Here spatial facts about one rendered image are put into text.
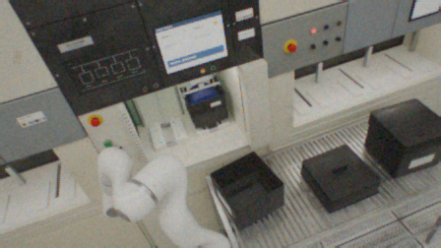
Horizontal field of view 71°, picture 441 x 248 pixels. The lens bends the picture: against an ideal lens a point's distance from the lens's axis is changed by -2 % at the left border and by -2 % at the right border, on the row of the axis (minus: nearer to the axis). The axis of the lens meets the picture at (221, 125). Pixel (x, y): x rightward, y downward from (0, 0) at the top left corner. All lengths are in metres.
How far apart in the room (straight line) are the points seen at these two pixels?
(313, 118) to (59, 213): 1.54
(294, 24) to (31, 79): 1.12
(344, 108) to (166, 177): 1.42
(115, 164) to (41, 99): 0.60
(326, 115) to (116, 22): 1.31
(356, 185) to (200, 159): 0.83
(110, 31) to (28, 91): 0.41
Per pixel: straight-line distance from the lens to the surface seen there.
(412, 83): 2.38
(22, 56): 1.37
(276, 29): 1.49
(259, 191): 1.74
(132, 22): 1.30
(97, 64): 1.36
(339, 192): 1.65
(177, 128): 1.99
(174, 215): 0.96
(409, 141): 1.74
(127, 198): 0.86
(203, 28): 1.36
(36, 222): 2.00
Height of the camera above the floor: 2.18
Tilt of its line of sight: 42 degrees down
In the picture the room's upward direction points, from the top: 11 degrees counter-clockwise
